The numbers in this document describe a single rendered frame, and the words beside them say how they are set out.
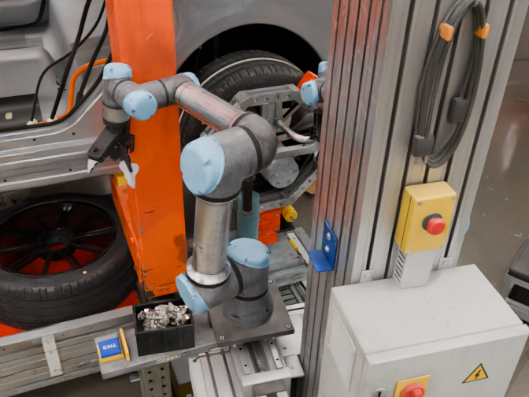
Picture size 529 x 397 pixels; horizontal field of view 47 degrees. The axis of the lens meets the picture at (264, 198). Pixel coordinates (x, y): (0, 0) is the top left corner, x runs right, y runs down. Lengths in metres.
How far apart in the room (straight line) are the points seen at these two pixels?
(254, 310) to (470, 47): 0.95
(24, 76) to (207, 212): 1.93
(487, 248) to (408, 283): 2.29
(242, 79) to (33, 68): 1.21
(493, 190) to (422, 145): 3.00
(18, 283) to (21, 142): 0.53
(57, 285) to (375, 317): 1.48
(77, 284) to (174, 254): 0.44
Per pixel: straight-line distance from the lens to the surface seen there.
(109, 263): 2.47
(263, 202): 2.56
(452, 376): 1.28
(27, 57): 3.22
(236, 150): 1.29
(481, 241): 3.61
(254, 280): 1.64
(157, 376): 2.29
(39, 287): 2.43
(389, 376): 1.19
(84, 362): 2.55
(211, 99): 1.53
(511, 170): 4.35
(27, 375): 2.55
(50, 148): 2.45
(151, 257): 2.14
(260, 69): 2.36
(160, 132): 1.88
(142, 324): 2.18
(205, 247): 1.46
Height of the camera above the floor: 2.09
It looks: 35 degrees down
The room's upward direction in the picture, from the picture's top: 2 degrees clockwise
